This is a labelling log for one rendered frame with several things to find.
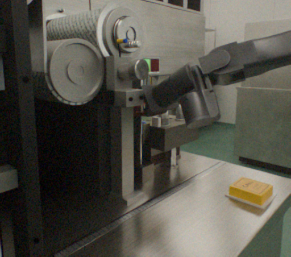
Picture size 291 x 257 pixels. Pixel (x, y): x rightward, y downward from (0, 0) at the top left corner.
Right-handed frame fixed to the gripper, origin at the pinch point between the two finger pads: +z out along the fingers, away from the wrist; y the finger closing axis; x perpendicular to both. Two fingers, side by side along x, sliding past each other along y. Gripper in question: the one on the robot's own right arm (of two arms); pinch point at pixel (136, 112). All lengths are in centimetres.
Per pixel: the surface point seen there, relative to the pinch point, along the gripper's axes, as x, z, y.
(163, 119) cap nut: -3.8, -2.5, 5.8
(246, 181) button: -24.7, -13.5, 11.0
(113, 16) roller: 17.0, -13.3, -9.7
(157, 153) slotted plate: -11.2, 5.9, 7.5
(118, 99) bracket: 0.9, -8.3, -12.0
